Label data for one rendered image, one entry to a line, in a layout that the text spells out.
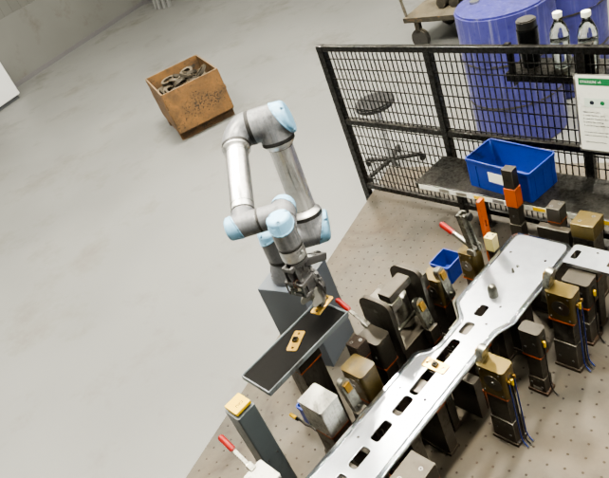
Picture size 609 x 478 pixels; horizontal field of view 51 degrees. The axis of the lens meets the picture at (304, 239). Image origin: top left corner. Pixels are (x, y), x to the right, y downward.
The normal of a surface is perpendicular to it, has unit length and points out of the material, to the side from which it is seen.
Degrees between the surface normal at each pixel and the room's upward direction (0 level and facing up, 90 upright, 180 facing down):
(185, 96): 90
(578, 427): 0
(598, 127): 90
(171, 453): 0
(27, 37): 90
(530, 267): 0
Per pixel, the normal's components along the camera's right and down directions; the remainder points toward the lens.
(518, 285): -0.33, -0.77
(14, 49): 0.83, 0.04
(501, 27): -0.29, 0.63
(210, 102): 0.40, 0.41
